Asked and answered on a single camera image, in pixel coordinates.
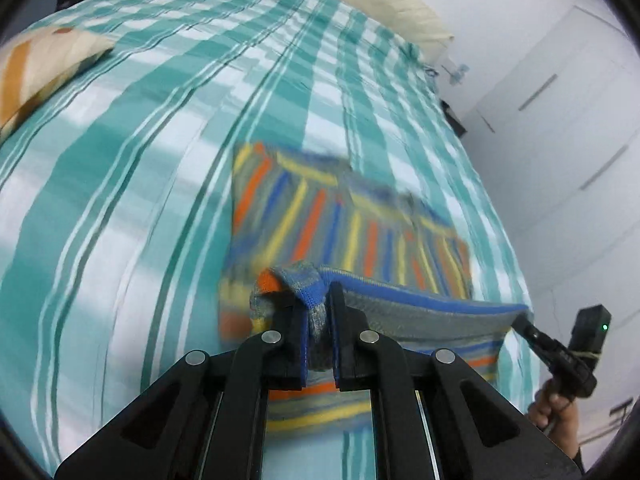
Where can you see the person's right hand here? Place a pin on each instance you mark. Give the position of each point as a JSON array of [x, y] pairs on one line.
[[552, 412]]

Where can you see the white wardrobe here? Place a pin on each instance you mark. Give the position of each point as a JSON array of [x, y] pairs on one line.
[[565, 150]]

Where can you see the green plaid bedsheet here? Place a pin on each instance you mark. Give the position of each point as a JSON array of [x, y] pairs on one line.
[[150, 185]]

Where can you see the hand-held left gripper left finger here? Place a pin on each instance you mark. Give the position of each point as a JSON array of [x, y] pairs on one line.
[[302, 350]]

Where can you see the cream pillow with orange stripe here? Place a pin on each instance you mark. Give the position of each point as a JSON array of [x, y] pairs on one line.
[[45, 60]]

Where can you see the colourful striped small garment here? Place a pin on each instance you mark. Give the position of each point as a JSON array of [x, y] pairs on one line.
[[310, 220]]

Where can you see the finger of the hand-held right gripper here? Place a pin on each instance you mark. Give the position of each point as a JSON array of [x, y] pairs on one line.
[[530, 332]]

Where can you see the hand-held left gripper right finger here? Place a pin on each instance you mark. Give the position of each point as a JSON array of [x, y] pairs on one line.
[[334, 355]]

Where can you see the long cream bolster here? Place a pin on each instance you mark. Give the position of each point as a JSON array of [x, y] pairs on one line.
[[380, 0]]

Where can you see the black bedside object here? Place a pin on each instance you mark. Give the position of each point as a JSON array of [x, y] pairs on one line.
[[454, 119]]

